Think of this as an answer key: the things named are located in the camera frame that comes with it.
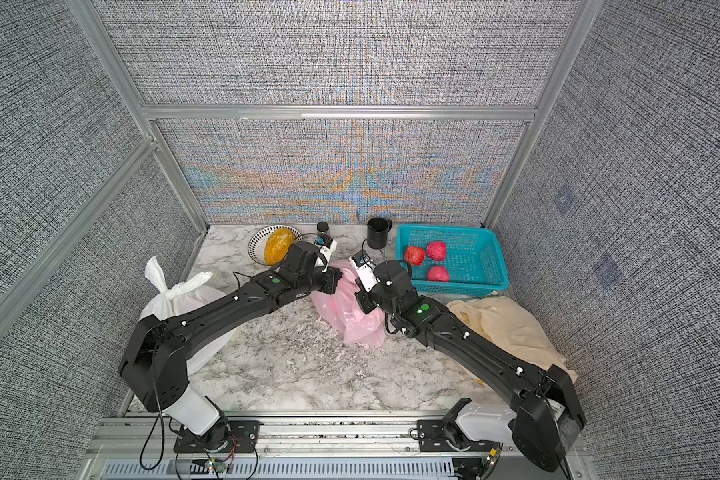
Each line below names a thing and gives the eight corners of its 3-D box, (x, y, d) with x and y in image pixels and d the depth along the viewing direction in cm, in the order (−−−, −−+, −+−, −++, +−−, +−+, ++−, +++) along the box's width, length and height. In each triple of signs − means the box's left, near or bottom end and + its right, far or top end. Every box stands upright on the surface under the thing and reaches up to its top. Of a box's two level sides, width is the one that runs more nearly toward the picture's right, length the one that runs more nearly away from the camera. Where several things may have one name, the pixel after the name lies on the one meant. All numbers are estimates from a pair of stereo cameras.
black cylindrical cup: (367, 248, 115) (368, 234, 109) (367, 232, 120) (367, 217, 114) (391, 248, 115) (393, 233, 109) (390, 232, 120) (391, 217, 114)
